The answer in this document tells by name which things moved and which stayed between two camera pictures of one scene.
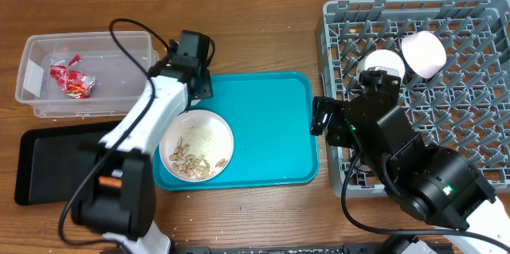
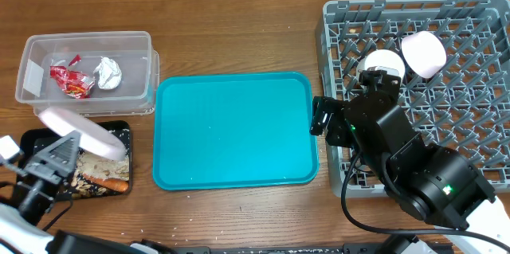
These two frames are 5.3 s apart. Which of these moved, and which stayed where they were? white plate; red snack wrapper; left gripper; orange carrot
Moved: white plate; left gripper
Stayed: orange carrot; red snack wrapper
